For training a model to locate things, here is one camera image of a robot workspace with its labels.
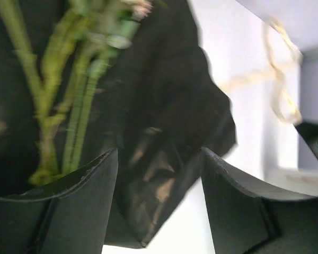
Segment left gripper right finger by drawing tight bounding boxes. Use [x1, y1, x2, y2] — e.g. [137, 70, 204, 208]
[201, 148, 318, 254]

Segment black wrapping paper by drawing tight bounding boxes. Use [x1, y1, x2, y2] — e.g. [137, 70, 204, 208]
[0, 1, 236, 249]

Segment white ribbed vase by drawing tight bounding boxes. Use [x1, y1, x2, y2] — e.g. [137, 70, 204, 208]
[264, 167, 318, 197]

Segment blue and pink flower bouquet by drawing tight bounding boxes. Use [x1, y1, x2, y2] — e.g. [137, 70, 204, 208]
[0, 1, 153, 186]

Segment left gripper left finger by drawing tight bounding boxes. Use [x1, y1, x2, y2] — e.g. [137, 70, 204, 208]
[0, 149, 118, 254]

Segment cream ribbon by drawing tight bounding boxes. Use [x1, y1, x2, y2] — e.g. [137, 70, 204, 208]
[219, 17, 303, 125]

